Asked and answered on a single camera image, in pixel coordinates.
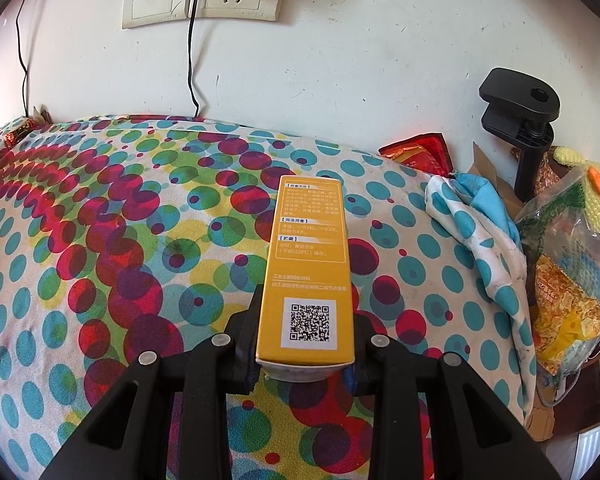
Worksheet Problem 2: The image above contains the red wrapped candy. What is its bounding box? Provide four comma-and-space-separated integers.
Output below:
2, 119, 35, 147

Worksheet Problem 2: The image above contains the red snack packet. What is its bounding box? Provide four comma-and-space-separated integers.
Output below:
378, 132, 453, 178

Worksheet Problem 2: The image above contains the brown cardboard box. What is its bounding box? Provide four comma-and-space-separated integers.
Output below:
471, 140, 528, 211

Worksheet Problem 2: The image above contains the yellow cardboard box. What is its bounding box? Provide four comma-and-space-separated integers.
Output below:
255, 175, 357, 381

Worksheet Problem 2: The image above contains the clear plastic snack bag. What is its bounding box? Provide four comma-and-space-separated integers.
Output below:
515, 167, 600, 376

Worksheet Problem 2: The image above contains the black charger cable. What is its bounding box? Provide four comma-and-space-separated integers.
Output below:
187, 0, 201, 117

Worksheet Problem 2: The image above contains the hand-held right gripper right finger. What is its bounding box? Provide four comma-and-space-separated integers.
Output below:
340, 310, 563, 480

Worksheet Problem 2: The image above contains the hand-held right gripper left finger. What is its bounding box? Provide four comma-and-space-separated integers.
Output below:
40, 285, 261, 480

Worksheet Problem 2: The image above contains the polka dot blanket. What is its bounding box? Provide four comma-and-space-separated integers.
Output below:
0, 112, 538, 480

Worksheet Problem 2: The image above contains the thin black cable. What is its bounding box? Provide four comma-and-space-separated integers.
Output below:
16, 0, 37, 111

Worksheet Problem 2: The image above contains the white radiator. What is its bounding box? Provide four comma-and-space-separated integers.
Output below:
575, 417, 600, 480

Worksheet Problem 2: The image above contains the bunched blue dotted cloth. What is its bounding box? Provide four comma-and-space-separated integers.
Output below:
425, 170, 538, 411

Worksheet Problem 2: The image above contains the black clamp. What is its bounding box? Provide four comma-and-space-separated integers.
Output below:
478, 67, 562, 203

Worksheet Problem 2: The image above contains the brown wooden furniture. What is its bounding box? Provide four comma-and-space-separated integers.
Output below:
550, 340, 600, 426

